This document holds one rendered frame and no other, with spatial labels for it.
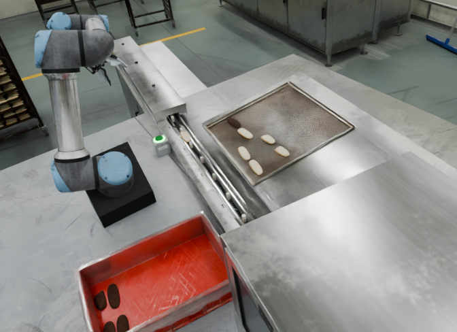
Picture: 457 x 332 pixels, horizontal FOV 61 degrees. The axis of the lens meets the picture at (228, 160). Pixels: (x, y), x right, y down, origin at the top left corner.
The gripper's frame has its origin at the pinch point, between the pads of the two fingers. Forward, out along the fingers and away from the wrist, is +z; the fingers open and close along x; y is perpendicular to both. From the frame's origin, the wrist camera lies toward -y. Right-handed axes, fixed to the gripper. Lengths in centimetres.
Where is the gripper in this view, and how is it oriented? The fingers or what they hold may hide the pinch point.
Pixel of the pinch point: (120, 76)
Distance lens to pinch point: 187.5
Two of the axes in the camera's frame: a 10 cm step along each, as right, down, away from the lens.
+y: -2.3, 6.3, -7.5
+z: 7.0, 6.4, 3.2
